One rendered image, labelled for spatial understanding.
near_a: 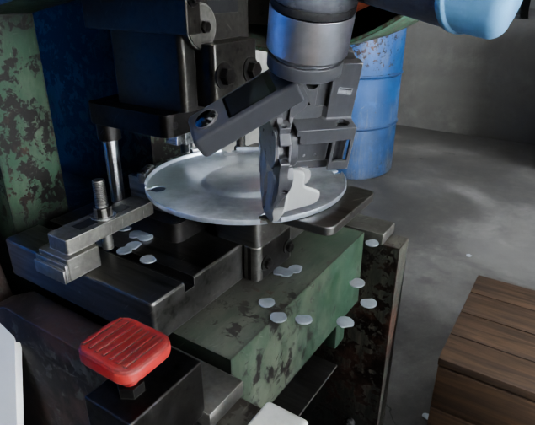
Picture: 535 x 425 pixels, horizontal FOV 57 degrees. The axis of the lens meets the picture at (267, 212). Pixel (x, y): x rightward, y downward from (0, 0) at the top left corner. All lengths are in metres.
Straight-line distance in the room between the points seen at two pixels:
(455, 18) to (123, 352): 0.37
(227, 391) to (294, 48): 0.36
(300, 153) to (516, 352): 0.79
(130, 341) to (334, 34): 0.31
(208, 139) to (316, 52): 0.13
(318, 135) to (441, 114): 3.59
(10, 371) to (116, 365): 0.45
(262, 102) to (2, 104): 0.44
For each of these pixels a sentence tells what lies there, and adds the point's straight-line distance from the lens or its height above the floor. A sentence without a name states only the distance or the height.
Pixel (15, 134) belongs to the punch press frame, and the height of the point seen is 0.84.
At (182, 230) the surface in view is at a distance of 0.72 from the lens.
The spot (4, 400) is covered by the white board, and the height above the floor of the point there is 0.45.
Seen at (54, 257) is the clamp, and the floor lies 0.73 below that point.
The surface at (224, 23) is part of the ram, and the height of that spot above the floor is 0.99.
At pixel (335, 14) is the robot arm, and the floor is 1.02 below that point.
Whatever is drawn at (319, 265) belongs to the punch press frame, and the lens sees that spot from 0.78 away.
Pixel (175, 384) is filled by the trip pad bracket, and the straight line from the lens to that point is 0.50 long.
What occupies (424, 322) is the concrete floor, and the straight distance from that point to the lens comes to 1.80.
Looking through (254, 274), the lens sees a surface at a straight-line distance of 0.72.
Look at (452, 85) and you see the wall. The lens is 4.02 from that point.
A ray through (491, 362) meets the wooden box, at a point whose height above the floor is 0.35.
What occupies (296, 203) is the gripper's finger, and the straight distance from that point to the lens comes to 0.56.
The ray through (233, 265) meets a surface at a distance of 0.71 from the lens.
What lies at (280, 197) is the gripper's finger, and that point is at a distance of 0.52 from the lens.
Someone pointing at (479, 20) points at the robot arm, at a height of 1.02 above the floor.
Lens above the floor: 1.05
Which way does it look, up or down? 25 degrees down
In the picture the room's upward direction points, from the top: straight up
